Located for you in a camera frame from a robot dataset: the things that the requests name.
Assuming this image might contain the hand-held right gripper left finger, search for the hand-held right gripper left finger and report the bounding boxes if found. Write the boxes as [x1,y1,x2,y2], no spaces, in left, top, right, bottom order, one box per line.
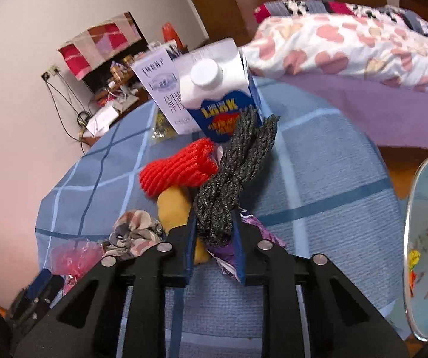
[14,207,197,358]

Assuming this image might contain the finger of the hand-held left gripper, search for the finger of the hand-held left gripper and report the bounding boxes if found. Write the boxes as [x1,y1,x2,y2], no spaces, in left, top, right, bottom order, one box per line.
[7,270,65,329]

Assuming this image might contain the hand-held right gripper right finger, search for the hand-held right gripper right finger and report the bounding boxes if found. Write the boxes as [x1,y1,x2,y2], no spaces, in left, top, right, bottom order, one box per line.
[232,211,410,358]

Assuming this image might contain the purple foil wrapper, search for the purple foil wrapper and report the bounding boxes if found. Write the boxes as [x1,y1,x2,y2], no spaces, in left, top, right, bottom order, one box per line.
[206,209,287,282]

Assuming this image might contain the yellow sponge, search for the yellow sponge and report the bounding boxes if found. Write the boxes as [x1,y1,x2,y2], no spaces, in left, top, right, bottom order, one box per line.
[157,186,211,265]

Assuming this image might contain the red plastic wrapper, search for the red plastic wrapper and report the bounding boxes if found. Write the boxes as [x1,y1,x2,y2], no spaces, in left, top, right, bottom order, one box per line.
[50,242,104,277]

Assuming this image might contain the grey pink patterned cloth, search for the grey pink patterned cloth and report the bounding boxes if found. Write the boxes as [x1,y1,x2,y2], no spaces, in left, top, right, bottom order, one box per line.
[102,209,166,260]

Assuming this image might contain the red foam fruit net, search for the red foam fruit net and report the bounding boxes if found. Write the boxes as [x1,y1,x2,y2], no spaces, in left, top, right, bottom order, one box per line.
[139,138,218,198]

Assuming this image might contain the dark grey rope bundle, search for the dark grey rope bundle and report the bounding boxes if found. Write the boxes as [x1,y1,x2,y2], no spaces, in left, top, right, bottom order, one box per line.
[193,105,280,247]

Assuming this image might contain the blue checkered tablecloth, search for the blue checkered tablecloth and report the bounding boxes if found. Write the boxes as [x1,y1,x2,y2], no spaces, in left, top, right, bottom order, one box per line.
[35,76,410,358]

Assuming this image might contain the dark yellow flat packet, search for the dark yellow flat packet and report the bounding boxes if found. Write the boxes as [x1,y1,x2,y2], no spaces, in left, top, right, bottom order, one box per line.
[152,112,177,142]

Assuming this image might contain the blue and white milk carton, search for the blue and white milk carton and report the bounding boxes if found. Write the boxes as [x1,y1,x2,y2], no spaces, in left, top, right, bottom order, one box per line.
[180,37,264,143]

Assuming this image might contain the white cardboard box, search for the white cardboard box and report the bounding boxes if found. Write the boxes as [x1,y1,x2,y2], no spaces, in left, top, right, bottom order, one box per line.
[86,104,119,137]

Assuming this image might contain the white printed carton box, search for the white printed carton box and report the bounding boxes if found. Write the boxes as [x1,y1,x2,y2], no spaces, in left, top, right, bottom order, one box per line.
[131,48,200,135]

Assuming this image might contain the cluttered wooden side desk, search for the cluttered wooden side desk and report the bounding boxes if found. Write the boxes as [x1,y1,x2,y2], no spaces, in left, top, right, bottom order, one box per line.
[83,43,149,95]

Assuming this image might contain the orange-red shopping bag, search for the orange-red shopping bag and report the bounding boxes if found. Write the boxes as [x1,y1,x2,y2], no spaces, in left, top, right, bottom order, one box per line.
[162,21,183,51]

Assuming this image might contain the red pink patchwork cover cloth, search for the red pink patchwork cover cloth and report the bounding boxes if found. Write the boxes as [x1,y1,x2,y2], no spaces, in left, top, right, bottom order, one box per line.
[57,11,142,81]

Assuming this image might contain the white duvet with pink hearts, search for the white duvet with pink hearts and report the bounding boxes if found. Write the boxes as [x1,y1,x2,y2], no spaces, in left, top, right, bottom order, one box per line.
[242,13,428,99]

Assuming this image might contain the cow print patchwork blanket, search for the cow print patchwork blanket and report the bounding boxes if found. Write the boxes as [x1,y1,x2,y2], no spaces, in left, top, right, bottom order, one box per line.
[254,0,428,41]

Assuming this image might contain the black hanging cables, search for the black hanging cables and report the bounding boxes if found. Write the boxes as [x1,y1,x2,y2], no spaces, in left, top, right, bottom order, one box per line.
[44,71,91,142]

